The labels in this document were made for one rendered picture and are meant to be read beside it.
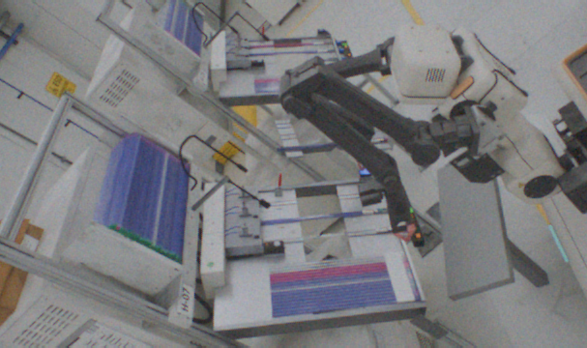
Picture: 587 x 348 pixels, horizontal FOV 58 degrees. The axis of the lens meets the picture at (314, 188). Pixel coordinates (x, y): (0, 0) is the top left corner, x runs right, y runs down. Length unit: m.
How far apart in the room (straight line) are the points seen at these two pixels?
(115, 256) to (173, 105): 1.38
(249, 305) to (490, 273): 0.83
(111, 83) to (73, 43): 2.13
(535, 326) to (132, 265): 1.65
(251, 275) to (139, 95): 1.34
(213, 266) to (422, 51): 1.00
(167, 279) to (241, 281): 0.29
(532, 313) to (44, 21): 4.16
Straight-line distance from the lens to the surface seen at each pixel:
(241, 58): 3.17
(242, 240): 2.00
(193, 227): 1.98
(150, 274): 1.77
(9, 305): 1.85
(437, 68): 1.45
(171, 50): 2.91
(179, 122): 3.00
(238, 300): 1.89
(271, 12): 6.53
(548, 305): 2.51
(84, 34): 4.97
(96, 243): 1.69
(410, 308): 1.86
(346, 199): 2.23
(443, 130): 1.41
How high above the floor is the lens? 2.12
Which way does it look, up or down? 32 degrees down
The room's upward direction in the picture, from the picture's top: 54 degrees counter-clockwise
